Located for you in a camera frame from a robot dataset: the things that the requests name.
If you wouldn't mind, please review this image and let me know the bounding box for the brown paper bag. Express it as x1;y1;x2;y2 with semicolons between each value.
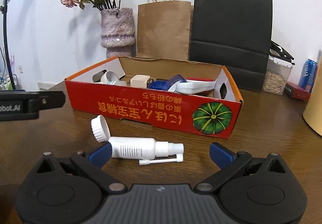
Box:
137;0;193;61

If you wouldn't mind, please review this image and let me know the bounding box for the white ridged bottle cap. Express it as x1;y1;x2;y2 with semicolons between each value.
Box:
91;115;110;143

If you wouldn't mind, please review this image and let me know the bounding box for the blue snack packet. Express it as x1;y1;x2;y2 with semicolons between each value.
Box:
298;58;319;94

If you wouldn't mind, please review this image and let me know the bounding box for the clear food container black lid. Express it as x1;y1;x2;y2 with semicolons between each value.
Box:
262;40;295;96

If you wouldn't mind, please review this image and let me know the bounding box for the red cardboard box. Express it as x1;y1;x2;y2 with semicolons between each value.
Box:
65;56;244;139

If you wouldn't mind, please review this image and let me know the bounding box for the white charger plug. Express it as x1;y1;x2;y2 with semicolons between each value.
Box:
130;75;151;89

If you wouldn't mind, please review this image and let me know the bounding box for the white spray bottle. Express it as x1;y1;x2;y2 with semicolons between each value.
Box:
108;137;185;165

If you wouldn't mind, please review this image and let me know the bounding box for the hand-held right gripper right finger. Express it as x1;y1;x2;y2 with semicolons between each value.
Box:
195;142;287;192

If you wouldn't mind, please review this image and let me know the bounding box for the white plastic ring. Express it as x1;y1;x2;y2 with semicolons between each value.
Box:
101;71;120;83

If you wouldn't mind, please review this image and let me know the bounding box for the black light stand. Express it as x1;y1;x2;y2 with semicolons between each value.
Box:
0;0;16;92

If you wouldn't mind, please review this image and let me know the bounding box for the small red box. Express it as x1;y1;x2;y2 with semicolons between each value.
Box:
285;82;311;102

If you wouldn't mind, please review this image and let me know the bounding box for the mottled purple ceramic vase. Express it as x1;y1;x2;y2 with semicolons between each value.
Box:
101;8;135;60

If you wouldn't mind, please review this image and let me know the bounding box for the blue plastic lid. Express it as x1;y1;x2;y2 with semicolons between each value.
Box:
166;75;187;92
148;81;172;91

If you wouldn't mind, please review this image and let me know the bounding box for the black paper bag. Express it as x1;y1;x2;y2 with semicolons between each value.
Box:
189;0;273;93

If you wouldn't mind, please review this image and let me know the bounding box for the yellow thermos jug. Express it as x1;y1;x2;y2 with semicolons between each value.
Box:
303;49;322;137

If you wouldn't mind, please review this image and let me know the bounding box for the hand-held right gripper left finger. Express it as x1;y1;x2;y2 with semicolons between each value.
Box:
31;143;127;192

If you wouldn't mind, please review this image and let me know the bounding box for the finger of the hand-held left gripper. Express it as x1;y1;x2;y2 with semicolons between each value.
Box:
38;91;66;112

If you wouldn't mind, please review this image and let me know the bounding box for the wire storage rack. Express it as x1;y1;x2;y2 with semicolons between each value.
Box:
0;75;19;92

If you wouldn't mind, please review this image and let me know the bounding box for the red and white lint brush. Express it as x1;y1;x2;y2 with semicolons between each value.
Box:
176;77;217;95

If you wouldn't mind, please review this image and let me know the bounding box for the white flat panel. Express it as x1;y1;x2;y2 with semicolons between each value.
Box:
37;82;55;92

